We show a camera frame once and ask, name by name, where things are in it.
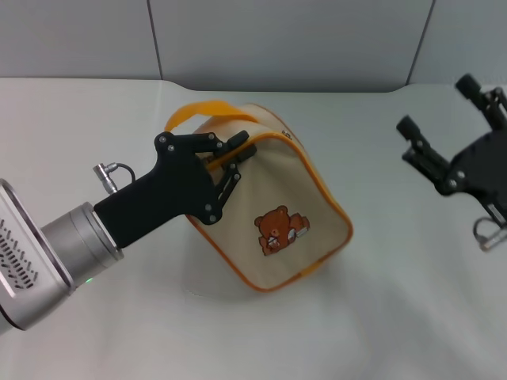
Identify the beige orange food bag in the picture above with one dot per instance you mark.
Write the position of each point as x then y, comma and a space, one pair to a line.
277, 190

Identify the metal zipper pull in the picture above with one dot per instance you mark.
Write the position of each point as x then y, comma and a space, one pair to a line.
286, 134

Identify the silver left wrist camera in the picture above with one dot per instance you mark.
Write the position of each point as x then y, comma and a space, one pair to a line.
24, 249

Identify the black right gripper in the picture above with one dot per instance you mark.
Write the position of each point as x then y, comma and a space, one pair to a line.
481, 166

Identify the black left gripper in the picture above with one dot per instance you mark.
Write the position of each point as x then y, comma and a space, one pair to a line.
174, 186

